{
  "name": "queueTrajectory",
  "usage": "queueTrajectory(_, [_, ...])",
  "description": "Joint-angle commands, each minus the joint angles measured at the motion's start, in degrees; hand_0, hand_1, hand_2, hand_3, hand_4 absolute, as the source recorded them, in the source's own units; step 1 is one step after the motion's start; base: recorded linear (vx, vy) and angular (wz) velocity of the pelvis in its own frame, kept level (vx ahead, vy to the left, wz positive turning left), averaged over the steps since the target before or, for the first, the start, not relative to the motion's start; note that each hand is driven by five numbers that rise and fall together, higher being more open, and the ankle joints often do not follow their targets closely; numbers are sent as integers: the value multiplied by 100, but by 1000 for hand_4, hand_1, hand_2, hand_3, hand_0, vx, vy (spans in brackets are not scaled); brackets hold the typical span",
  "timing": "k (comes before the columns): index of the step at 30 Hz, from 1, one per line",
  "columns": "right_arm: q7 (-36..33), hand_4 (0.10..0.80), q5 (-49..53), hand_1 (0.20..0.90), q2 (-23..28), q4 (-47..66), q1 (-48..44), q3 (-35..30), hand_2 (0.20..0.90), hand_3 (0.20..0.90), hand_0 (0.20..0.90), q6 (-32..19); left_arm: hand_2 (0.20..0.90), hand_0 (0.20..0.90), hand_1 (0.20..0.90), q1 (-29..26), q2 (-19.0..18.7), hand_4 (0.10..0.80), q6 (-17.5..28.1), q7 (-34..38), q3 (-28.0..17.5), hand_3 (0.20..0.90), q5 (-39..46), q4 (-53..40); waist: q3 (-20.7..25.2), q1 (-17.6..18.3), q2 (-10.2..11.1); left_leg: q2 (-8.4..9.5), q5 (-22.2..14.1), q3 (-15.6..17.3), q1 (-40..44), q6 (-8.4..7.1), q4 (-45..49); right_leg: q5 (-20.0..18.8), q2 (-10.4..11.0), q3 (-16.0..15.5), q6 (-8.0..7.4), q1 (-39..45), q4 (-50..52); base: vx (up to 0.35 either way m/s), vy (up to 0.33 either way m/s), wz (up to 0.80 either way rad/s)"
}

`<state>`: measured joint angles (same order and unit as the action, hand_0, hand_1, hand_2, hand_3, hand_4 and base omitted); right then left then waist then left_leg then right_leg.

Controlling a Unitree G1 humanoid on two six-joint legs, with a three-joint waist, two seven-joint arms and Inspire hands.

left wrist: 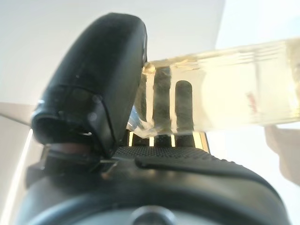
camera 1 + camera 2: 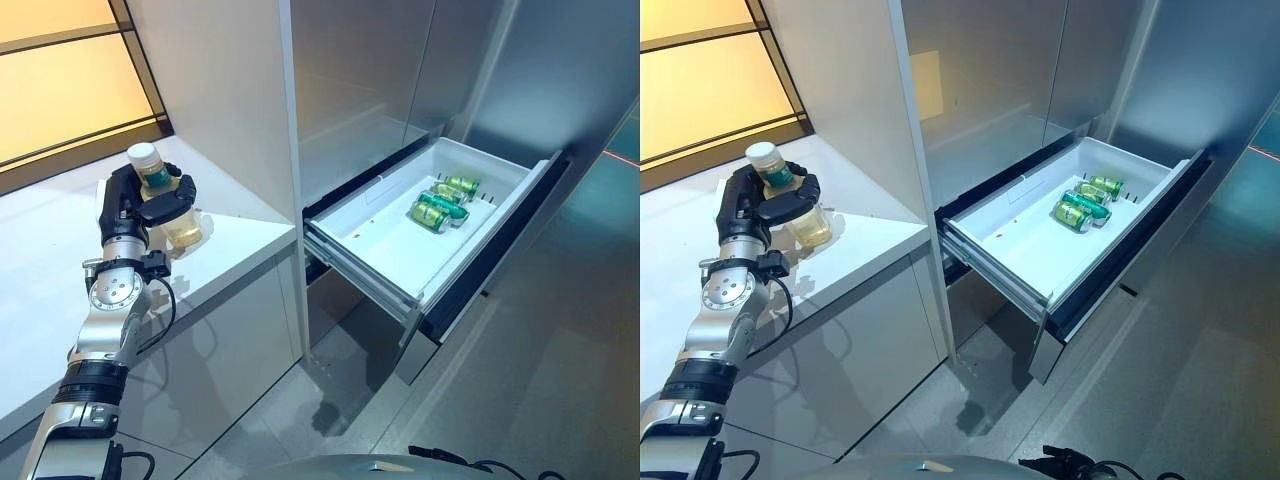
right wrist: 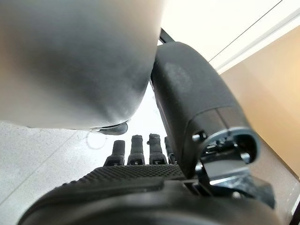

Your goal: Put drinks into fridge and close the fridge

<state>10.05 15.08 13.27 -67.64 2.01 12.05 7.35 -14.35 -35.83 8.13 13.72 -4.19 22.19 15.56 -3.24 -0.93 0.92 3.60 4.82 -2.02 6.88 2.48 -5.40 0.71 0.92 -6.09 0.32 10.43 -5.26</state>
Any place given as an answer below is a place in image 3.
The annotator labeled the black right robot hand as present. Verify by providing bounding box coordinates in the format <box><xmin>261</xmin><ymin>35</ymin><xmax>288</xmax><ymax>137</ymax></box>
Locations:
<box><xmin>18</xmin><ymin>41</ymin><xmax>293</xmax><ymax>225</ymax></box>

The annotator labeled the silver right robot leg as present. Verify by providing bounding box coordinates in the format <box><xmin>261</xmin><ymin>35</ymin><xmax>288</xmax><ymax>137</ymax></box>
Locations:
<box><xmin>0</xmin><ymin>0</ymin><xmax>166</xmax><ymax>136</ymax></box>

